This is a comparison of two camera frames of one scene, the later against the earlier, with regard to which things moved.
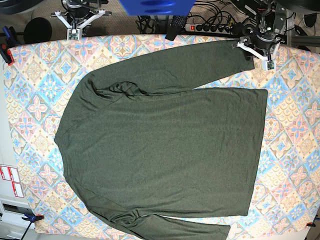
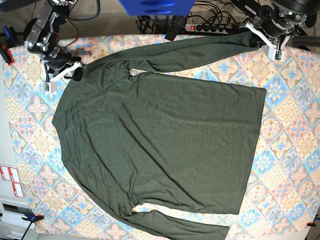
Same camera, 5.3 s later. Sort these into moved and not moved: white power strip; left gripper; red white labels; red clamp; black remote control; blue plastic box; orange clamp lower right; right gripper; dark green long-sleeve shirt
Moved: left gripper; dark green long-sleeve shirt; right gripper
Not moved: red white labels; black remote control; orange clamp lower right; red clamp; blue plastic box; white power strip
